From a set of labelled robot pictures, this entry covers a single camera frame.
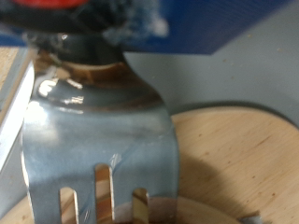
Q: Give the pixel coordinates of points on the spatula with blue grip block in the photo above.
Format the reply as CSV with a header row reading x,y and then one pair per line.
x,y
93,133

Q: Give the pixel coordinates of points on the silver toaster oven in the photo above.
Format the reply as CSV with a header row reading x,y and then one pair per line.
x,y
233,77

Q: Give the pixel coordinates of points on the round wooden board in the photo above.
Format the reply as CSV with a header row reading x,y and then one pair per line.
x,y
249,155

